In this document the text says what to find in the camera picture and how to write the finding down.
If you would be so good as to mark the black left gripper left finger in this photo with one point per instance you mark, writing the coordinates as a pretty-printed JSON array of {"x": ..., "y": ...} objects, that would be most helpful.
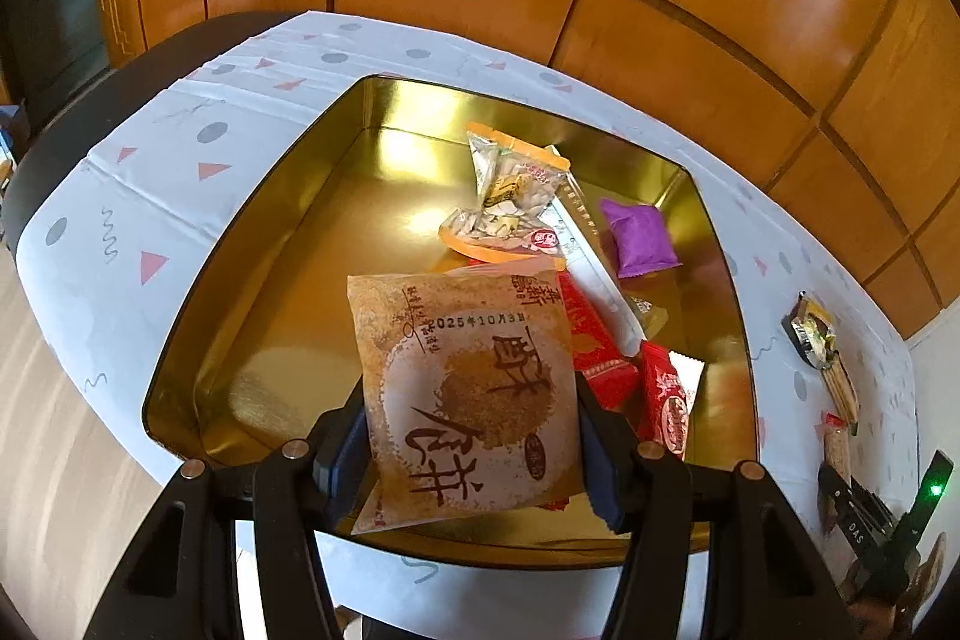
[{"x": 342, "y": 460}]

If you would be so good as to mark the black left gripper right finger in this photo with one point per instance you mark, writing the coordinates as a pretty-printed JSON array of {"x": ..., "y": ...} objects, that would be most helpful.
[{"x": 613, "y": 476}]

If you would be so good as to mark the red snack packet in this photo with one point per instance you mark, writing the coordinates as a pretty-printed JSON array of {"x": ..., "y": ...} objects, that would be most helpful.
[{"x": 662, "y": 405}]

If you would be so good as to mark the red cake packet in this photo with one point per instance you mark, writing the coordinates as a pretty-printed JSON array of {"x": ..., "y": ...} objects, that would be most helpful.
[{"x": 611, "y": 377}]

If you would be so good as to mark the brown pastry packet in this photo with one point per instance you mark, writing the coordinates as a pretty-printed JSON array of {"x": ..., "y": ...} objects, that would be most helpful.
[{"x": 468, "y": 381}]

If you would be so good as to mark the cracker pack green ends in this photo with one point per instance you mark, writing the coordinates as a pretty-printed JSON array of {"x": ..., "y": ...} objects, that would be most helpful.
[{"x": 843, "y": 392}]

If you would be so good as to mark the purple snack pouch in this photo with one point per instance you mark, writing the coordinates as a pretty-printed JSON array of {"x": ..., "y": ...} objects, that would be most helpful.
[{"x": 642, "y": 241}]

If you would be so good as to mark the yellow green foil snack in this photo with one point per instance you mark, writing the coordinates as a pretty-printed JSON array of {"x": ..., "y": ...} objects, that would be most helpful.
[{"x": 810, "y": 328}]

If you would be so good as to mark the long white gold box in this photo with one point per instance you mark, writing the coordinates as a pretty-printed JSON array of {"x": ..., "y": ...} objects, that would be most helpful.
[{"x": 580, "y": 242}]

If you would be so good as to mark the orange nut snack bag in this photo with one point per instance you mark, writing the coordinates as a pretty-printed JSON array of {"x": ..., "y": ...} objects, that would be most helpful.
[{"x": 516, "y": 183}]

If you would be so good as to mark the sesame bar clear packet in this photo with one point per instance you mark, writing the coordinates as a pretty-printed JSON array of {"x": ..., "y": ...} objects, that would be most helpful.
[{"x": 836, "y": 444}]

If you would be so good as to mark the person's right hand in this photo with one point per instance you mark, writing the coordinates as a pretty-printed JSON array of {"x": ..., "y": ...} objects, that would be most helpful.
[{"x": 882, "y": 597}]

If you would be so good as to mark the gold rectangular tin box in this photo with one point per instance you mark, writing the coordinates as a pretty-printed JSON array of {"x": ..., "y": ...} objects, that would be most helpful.
[{"x": 265, "y": 342}]

